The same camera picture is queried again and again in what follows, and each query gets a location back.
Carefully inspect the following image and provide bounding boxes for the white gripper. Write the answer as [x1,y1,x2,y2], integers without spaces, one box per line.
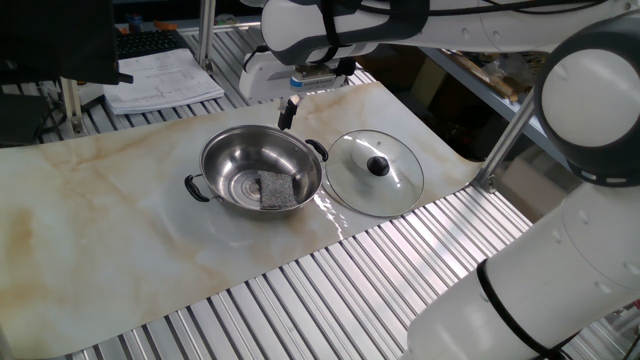
[238,51,357,132]

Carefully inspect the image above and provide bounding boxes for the glass lid black knob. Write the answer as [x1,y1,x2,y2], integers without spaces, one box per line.
[324,129,426,219]

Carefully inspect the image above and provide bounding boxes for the grey scouring sponge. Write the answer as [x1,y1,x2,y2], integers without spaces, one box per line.
[257,170,300,211]

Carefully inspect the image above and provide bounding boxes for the stack of printed papers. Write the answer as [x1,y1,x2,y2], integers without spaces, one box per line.
[103,48,226,116]

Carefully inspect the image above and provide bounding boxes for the black keyboard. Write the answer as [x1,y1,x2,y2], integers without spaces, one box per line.
[115,28,189,61]

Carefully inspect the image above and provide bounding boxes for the marble pattern table mat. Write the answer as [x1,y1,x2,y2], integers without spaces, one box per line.
[0,82,484,360]

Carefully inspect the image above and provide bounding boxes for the black monitor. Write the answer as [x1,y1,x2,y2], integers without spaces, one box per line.
[0,0,135,86]

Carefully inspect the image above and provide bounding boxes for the black box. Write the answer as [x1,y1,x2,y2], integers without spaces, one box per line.
[0,92,51,149]

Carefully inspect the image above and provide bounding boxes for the stainless steel pot black handles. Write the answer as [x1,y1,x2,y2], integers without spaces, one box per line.
[183,124,330,214]

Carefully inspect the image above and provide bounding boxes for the aluminium frame post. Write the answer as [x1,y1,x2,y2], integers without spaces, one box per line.
[196,0,218,75]
[59,77,86,136]
[472,92,536,194]

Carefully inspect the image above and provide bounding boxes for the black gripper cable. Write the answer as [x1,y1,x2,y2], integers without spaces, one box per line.
[242,0,609,72]

